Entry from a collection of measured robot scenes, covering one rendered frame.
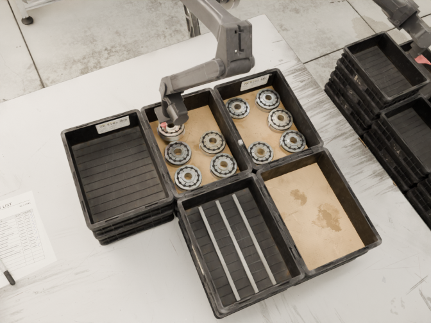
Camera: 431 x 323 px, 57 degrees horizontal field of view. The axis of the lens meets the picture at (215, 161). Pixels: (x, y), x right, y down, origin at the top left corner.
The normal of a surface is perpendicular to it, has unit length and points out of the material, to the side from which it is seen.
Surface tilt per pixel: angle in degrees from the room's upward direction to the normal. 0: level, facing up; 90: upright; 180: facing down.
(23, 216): 0
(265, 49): 0
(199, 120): 0
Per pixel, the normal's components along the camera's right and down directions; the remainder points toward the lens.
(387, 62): 0.07, -0.45
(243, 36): 0.53, 0.37
